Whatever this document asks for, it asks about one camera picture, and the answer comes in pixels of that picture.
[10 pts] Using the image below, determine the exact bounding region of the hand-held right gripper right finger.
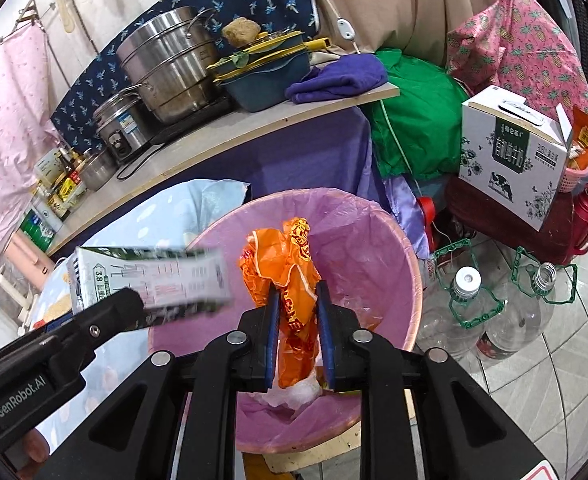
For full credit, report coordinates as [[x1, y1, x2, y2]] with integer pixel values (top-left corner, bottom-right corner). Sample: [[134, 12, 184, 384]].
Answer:
[[315, 279, 562, 480]]

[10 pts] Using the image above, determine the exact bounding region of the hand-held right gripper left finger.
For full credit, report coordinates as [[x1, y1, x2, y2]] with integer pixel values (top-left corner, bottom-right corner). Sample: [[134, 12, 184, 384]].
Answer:
[[36, 282, 282, 480]]

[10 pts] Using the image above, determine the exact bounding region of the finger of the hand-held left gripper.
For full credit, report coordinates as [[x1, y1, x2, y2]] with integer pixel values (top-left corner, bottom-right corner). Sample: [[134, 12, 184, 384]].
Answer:
[[74, 287, 215, 346]]

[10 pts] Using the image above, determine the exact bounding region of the dark green milk carton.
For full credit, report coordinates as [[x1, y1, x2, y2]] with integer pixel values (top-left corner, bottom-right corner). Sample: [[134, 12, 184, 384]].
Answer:
[[66, 246, 235, 318]]

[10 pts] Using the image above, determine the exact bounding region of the orange plastic bag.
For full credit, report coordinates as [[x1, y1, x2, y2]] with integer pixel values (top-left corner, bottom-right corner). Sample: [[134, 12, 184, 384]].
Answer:
[[238, 216, 322, 390]]

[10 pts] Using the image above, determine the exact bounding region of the waste bin with pink liner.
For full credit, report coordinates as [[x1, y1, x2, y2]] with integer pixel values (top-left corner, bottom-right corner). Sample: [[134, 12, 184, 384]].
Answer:
[[146, 187, 424, 456]]

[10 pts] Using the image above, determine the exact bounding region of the person's left hand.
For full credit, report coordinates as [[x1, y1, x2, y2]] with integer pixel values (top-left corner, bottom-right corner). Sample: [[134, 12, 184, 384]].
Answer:
[[15, 429, 51, 468]]

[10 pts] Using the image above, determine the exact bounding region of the clear plastic bag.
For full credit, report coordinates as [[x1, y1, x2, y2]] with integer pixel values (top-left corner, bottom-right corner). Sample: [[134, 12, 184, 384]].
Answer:
[[321, 280, 390, 333]]

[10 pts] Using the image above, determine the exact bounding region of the white crumpled paper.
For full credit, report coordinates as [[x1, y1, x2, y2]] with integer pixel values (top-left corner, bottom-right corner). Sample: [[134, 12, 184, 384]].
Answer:
[[259, 375, 325, 408]]

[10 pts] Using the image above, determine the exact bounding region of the clear bottle with white cap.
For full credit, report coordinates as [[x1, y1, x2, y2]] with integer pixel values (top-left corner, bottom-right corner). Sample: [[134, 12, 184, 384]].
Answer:
[[416, 240, 505, 361]]

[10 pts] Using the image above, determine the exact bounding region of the row of condiment bottles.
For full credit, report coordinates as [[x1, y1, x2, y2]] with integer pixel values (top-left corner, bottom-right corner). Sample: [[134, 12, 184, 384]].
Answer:
[[21, 142, 92, 253]]

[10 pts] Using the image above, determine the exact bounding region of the small steel pot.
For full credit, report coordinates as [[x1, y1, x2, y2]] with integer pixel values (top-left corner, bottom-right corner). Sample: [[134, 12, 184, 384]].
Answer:
[[76, 147, 120, 192]]

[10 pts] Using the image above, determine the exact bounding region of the purple table skirt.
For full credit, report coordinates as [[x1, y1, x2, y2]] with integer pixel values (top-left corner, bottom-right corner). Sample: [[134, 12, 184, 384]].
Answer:
[[194, 105, 390, 211]]

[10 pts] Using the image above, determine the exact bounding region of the steel rice cooker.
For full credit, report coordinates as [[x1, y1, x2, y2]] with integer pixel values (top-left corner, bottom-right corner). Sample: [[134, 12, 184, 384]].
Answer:
[[92, 87, 157, 163]]

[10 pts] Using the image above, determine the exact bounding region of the dark red cloth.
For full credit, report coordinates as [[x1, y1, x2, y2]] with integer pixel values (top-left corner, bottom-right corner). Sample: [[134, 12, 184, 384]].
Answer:
[[444, 177, 582, 266]]

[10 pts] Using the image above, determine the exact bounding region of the clear bottle with red label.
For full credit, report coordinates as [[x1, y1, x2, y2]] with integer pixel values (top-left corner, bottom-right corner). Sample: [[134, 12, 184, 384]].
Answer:
[[476, 247, 577, 361]]

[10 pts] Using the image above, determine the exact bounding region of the wooden counter board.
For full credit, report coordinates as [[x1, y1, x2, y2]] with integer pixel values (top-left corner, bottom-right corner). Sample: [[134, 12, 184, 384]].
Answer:
[[46, 82, 401, 256]]

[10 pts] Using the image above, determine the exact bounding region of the pink dotted curtain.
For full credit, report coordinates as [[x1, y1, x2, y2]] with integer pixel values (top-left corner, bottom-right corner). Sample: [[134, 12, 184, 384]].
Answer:
[[0, 22, 65, 291]]

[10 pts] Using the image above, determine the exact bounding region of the black induction cooker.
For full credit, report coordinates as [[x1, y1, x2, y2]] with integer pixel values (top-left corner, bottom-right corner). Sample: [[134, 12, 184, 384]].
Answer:
[[151, 95, 235, 143]]

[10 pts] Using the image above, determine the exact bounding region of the green plastic bag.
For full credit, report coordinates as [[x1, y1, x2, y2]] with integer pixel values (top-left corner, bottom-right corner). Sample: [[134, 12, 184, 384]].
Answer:
[[366, 49, 472, 181]]

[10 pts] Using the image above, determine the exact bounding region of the blue plastic basin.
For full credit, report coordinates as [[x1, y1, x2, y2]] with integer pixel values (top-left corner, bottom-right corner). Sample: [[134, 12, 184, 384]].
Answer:
[[214, 50, 312, 113]]

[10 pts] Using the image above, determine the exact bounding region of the white milk gift box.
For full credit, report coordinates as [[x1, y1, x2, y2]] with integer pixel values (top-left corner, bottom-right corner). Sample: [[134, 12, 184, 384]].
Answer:
[[458, 85, 575, 232]]

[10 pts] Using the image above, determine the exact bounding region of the purple cloth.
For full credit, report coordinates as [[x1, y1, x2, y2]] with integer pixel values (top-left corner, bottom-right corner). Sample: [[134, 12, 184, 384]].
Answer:
[[285, 54, 390, 105]]

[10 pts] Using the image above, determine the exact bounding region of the large steel steamer pot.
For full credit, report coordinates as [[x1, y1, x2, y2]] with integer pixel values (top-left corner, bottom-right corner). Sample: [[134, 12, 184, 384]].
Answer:
[[115, 6, 225, 126]]

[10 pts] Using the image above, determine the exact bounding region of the yellow plastic tray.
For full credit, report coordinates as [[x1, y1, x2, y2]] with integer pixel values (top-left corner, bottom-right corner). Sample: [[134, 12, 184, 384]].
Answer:
[[206, 30, 332, 81]]

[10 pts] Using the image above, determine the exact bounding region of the red thermos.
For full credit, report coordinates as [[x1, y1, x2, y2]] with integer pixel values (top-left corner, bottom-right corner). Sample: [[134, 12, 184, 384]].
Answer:
[[556, 185, 588, 266]]

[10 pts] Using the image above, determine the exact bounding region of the pink plastic basket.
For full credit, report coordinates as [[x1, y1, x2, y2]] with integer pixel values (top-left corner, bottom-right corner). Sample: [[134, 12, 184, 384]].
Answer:
[[554, 165, 588, 196]]

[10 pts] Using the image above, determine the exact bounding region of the brown lumpy potato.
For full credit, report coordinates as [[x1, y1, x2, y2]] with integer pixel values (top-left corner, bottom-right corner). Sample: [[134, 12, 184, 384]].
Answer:
[[221, 18, 263, 48]]

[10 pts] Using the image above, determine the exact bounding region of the orange snack packet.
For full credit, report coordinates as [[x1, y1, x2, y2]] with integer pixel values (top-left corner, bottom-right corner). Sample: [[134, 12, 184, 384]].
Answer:
[[571, 107, 588, 168]]

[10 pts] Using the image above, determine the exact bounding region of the beige curtain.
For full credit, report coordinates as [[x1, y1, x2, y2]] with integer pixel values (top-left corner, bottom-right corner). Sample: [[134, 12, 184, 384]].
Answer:
[[299, 0, 540, 68]]

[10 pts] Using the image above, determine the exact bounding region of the pink floral cloth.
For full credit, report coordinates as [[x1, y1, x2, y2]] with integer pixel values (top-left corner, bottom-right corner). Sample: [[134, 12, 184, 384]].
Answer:
[[446, 0, 588, 126]]

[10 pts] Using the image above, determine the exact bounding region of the black power cord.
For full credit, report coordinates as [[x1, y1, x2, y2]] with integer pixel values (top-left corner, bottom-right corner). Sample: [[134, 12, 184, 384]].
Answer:
[[116, 140, 175, 181]]

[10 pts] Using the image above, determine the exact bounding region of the white cord with switch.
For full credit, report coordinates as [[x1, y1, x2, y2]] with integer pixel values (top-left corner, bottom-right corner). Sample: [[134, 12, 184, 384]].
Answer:
[[294, 0, 362, 56]]

